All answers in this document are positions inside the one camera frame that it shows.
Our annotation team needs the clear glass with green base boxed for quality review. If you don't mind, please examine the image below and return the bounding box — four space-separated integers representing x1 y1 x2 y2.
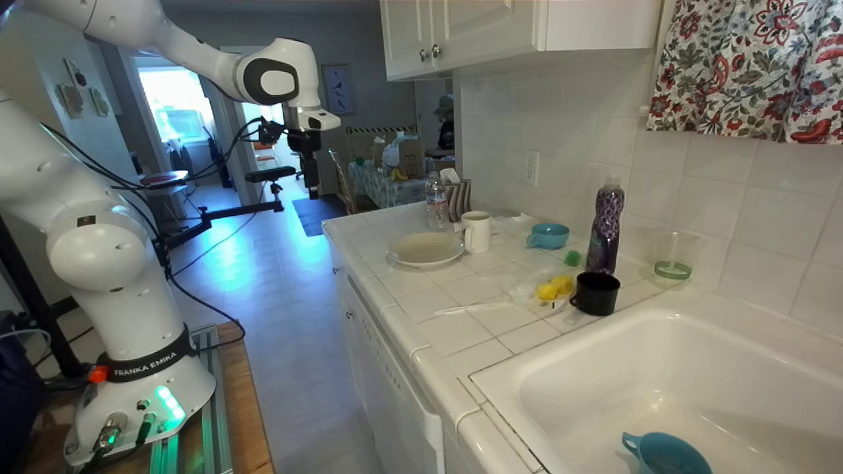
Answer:
653 231 694 281

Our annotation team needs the clear water bottle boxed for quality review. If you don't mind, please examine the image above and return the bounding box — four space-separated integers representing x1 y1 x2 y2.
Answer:
424 172 449 231

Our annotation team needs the white kitchen sink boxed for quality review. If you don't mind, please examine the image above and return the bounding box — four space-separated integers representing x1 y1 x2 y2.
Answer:
477 307 843 474

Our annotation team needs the purple floral dish soap bottle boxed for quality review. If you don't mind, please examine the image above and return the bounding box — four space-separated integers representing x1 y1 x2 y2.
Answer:
585 178 625 273

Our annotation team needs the black cup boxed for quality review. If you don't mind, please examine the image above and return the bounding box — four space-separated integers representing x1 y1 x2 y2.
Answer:
571 270 623 316

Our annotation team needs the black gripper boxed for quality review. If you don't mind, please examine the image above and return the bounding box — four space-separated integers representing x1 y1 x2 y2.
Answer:
287 128 321 173

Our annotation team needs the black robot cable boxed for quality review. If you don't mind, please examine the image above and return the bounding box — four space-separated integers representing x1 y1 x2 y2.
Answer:
35 122 250 352

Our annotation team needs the yellow sponge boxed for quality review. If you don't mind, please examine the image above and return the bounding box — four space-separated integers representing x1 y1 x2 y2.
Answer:
536 273 574 303

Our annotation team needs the black camera arm stand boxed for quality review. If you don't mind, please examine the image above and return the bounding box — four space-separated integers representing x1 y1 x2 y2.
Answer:
141 116 301 265

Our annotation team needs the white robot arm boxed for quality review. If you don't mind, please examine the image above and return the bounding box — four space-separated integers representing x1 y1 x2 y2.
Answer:
0 0 340 469

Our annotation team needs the small teal bowl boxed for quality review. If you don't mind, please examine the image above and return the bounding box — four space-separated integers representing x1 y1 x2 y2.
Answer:
527 223 570 251

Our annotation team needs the white plate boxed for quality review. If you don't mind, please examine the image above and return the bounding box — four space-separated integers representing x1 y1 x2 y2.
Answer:
390 231 463 268

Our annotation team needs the white flower mug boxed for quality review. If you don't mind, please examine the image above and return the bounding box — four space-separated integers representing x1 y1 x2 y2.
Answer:
458 210 491 255

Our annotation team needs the floral window curtain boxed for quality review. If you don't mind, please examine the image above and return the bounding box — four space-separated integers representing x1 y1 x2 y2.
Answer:
645 0 843 144

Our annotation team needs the white upper cabinet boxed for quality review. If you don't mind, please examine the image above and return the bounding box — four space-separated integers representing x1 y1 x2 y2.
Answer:
379 0 665 82

